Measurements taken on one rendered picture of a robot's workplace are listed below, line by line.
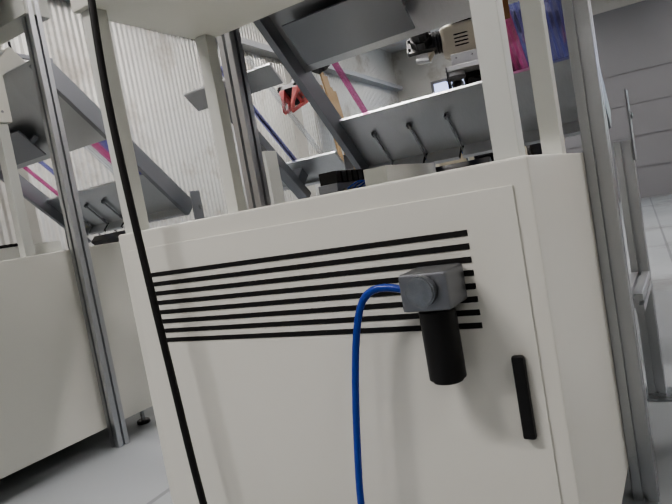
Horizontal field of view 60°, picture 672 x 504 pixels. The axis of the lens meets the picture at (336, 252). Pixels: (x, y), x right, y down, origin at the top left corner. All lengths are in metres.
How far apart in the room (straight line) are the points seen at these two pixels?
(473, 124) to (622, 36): 8.08
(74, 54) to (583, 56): 4.04
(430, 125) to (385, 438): 1.03
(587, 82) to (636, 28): 8.58
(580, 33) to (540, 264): 0.53
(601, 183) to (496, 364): 0.47
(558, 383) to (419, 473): 0.23
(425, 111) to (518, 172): 0.96
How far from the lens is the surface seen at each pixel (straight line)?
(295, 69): 1.58
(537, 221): 0.69
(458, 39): 2.40
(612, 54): 9.63
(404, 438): 0.81
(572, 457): 0.76
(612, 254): 1.10
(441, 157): 1.69
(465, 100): 1.59
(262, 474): 0.98
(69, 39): 4.76
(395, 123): 1.67
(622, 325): 1.13
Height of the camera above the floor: 0.60
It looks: 4 degrees down
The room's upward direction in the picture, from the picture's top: 10 degrees counter-clockwise
